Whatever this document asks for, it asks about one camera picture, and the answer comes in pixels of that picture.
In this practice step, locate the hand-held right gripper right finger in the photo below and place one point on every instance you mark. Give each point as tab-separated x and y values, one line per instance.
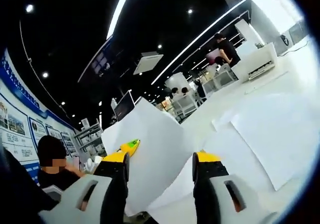
220	194

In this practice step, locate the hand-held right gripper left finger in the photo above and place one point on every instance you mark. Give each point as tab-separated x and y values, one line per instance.
85	196

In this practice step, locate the stack of white printing papers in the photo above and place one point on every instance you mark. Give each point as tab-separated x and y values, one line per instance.
262	146

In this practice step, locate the computer monitor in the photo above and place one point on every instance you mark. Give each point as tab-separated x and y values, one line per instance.
125	106

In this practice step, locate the grey metal shelf rack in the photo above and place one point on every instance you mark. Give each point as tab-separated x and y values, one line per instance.
87	136

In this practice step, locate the white office chair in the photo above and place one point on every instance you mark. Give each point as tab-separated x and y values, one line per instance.
226	74
186	106

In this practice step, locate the ceiling air conditioner unit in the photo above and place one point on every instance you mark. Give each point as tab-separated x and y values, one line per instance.
147	62

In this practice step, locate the hanging ceiling screen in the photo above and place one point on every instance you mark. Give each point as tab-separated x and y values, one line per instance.
100	61

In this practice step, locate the pink screen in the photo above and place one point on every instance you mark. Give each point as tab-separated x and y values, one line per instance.
212	56

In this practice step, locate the white printer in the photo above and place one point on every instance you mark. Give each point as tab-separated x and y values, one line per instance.
255	61

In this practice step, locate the white table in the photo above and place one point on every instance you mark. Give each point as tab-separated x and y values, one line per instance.
292	71

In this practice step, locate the potted green plant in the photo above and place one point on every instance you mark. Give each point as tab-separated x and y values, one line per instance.
259	45

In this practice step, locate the black device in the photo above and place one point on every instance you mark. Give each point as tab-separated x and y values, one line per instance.
285	39

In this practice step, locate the blue white wall poster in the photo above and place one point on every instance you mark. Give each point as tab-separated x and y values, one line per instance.
20	124

